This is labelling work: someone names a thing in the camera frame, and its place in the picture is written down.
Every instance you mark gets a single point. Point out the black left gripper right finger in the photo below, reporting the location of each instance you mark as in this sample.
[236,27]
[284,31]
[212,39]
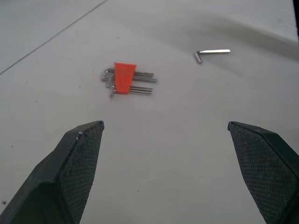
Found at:
[264,168]

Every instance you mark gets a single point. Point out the silver metal hex key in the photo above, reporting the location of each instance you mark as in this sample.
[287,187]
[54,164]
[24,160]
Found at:
[144,80]

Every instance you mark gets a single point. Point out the red plastic hex key holder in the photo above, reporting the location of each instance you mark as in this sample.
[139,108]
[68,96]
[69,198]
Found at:
[124,77]

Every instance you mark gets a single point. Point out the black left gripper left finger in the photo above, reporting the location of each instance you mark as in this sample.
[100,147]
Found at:
[58,172]

